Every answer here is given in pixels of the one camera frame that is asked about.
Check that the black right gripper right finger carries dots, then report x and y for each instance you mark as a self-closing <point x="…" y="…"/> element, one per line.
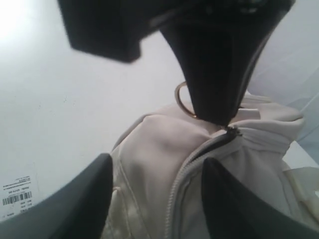
<point x="233" y="212"/>

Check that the white barcode hang tag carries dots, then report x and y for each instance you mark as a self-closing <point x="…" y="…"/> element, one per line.
<point x="15" y="197"/>

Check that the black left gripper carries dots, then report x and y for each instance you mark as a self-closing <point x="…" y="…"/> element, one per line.
<point x="217" y="68"/>

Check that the cream satin duffel bag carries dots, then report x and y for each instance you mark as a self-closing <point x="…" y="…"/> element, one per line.
<point x="175" y="177"/>

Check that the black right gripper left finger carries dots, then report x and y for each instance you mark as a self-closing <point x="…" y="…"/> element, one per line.
<point x="78" y="210"/>

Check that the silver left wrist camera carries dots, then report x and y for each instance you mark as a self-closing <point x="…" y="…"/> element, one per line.
<point x="111" y="28"/>

